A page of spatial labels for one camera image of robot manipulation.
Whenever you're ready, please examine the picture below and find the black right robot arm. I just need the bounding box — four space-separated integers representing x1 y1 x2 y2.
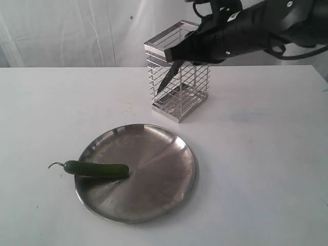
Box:
165 0 327 64

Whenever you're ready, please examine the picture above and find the green cucumber with stem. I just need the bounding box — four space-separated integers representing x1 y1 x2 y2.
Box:
48 160 130 178

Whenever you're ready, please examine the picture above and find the white backdrop curtain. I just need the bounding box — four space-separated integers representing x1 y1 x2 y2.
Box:
0 0 328 68

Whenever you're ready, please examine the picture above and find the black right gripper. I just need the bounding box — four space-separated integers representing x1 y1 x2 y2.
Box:
165 12 256 64

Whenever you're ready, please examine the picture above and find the black kitchen knife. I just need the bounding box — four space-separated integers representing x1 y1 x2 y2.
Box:
157 60 185 94

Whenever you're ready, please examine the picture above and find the chrome wire utensil holder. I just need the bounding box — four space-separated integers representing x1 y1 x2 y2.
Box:
144 20 210 123

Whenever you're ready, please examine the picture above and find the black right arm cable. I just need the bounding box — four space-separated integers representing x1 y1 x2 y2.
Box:
192 0 328 61

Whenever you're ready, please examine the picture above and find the round steel plate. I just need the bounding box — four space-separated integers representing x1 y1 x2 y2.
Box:
74 124 198 224

